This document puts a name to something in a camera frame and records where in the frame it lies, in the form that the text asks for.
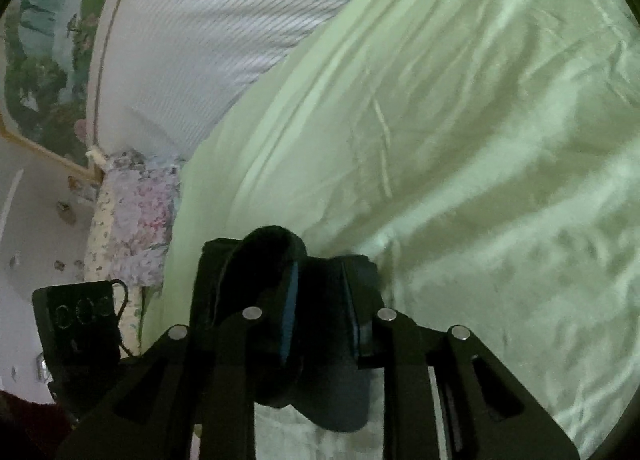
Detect person's left forearm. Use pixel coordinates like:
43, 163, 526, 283
0, 390, 76, 460

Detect framed landscape painting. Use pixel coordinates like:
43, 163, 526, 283
0, 0, 176, 181

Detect green bed sheet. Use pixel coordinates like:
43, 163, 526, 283
140, 0, 640, 460

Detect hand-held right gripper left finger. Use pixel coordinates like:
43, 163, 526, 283
55, 260, 306, 460

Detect black pants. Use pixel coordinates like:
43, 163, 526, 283
190, 225, 388, 433

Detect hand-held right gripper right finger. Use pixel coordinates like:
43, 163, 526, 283
340, 260, 581, 460

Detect pink floral pillow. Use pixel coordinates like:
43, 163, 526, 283
107, 150, 188, 291

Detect black cable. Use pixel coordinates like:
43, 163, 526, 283
109, 279, 138, 358

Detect white striped duvet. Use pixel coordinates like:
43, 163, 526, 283
85, 0, 456, 161

